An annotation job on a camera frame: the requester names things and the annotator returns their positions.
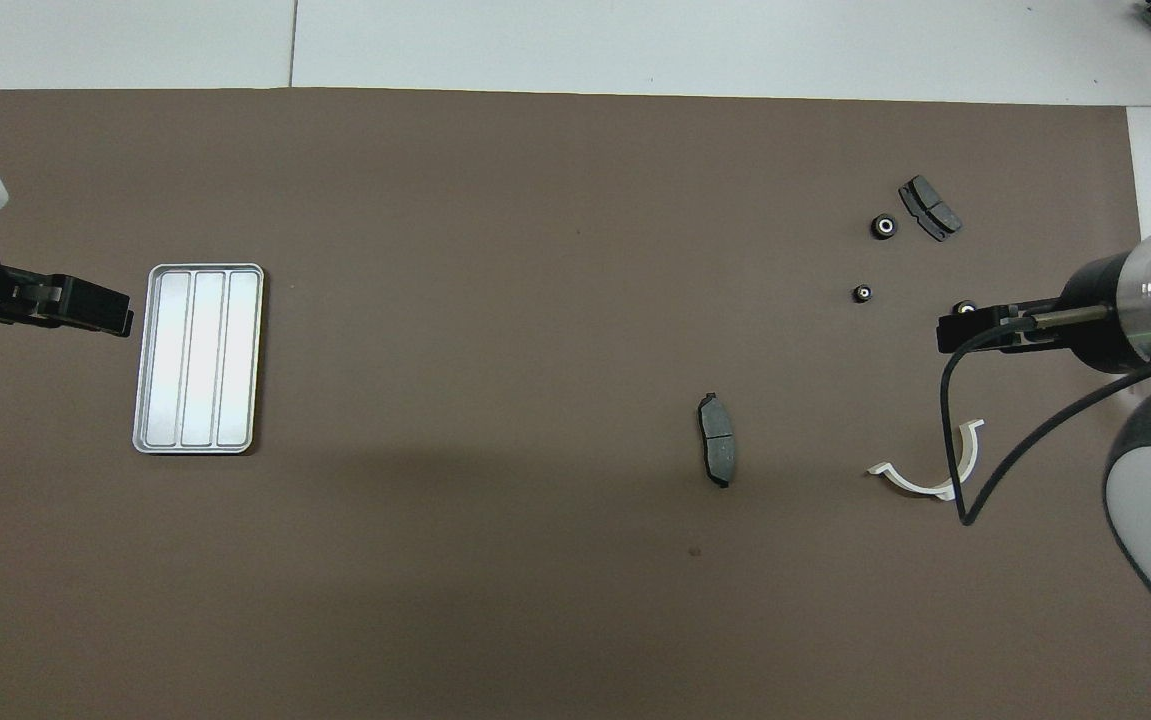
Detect silver metal tray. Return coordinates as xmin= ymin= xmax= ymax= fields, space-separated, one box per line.
xmin=132 ymin=263 xmax=265 ymax=456

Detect brown table mat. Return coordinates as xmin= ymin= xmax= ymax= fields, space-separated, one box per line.
xmin=0 ymin=88 xmax=1151 ymax=720

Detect single grey brake pad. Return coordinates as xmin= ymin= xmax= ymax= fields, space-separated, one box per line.
xmin=697 ymin=391 xmax=738 ymax=489

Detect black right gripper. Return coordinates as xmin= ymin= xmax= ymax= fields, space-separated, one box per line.
xmin=937 ymin=252 xmax=1151 ymax=376

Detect white semicircular plastic bracket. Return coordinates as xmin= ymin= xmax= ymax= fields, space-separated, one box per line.
xmin=867 ymin=419 xmax=985 ymax=501

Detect stacked grey brake pads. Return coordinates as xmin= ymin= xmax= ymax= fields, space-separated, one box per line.
xmin=898 ymin=175 xmax=963 ymax=243

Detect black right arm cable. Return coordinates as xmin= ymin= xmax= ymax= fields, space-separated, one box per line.
xmin=940 ymin=308 xmax=1151 ymax=528

